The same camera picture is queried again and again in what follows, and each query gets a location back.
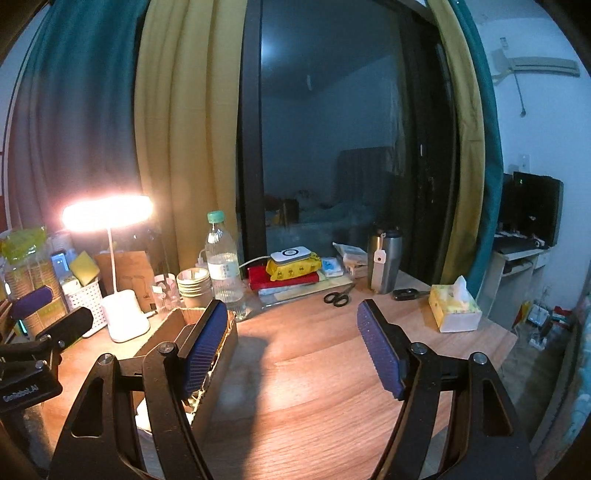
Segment stack of small white boxes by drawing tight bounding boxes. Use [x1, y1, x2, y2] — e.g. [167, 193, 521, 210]
[332, 242, 370, 279]

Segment yellow-green sponge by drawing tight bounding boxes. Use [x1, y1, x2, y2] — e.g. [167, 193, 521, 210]
[69, 251, 100, 286]

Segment air conditioner cable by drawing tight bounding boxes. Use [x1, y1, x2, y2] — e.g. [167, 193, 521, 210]
[512, 74, 527, 116]

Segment white computer desk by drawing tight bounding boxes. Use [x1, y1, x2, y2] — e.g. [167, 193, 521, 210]
[489, 235, 550, 330]

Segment black-framed glass door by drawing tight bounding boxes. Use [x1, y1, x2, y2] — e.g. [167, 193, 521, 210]
[238, 0, 458, 287]

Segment white charging cable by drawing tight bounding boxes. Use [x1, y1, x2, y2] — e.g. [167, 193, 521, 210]
[198, 255, 273, 269]

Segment stainless steel tumbler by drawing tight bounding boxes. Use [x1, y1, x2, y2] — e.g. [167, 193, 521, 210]
[367, 226, 403, 295]

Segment clear floral printed glass cup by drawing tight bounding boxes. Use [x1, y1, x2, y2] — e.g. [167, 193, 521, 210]
[150, 273, 181, 312]

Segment yellow wipes pack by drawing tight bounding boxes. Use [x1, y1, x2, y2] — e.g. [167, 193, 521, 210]
[266, 253, 322, 281]

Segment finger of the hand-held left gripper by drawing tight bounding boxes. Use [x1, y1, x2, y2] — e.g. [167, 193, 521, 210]
[9, 285, 54, 321]
[34, 307, 94, 350]

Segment black computer monitor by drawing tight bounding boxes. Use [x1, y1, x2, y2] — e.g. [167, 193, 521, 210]
[512, 172, 564, 247]

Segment brown cardboard box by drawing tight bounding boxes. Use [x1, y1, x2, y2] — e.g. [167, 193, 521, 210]
[134, 307, 238, 444]

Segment white air conditioner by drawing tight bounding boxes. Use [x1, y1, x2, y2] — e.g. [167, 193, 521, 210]
[492, 55, 580, 84]

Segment clear plastic jar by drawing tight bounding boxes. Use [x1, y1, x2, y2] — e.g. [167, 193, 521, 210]
[2, 258, 61, 319]

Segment floor clutter pile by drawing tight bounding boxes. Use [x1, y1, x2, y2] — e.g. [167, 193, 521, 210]
[517, 300, 578, 352]

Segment stack of papers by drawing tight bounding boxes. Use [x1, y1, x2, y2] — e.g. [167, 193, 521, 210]
[259, 276, 354, 305]

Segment teal curtain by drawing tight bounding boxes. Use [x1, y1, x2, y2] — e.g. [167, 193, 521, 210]
[455, 0, 504, 319]
[9, 0, 153, 232]

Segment black computer tower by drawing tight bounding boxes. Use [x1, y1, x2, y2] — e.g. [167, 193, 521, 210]
[501, 173, 514, 232]

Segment white desk lamp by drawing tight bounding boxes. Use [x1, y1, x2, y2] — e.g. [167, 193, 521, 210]
[62, 195, 154, 343]

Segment white plastic basket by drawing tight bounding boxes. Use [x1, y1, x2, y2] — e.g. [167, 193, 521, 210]
[62, 279, 105, 330]

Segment yellow-green plastic bag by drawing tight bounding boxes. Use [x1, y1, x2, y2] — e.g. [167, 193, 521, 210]
[0, 226, 47, 264]

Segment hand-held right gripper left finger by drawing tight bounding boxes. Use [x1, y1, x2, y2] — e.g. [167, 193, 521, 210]
[48, 299, 230, 480]

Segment patterned bedding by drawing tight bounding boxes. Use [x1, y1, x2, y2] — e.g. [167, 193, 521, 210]
[561, 305, 591, 462]

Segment white power bank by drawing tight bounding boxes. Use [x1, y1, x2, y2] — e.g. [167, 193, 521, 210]
[270, 247, 311, 265]

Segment small lit phone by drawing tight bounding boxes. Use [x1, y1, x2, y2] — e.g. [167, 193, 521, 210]
[50, 249, 70, 278]

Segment yellow curtain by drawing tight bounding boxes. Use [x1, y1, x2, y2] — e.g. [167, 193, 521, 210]
[134, 0, 245, 278]
[427, 0, 485, 301]

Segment brown printed lamp carton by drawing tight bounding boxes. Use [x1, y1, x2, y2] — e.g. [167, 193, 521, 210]
[95, 250, 155, 312]

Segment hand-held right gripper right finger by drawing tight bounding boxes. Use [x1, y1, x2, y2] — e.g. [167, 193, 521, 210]
[357, 298, 536, 480]

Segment red book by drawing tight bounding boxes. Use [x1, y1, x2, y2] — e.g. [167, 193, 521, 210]
[248, 268, 320, 291]

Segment black handled scissors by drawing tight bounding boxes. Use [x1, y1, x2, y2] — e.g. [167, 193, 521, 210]
[323, 282, 356, 308]

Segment stack of brown paper cups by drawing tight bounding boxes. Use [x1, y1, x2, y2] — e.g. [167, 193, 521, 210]
[177, 268, 212, 309]

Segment yellow tissue box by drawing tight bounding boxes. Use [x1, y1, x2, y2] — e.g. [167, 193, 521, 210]
[428, 275, 482, 333]

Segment clear plastic water bottle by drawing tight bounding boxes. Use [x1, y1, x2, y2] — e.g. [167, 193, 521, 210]
[204, 211, 247, 319]

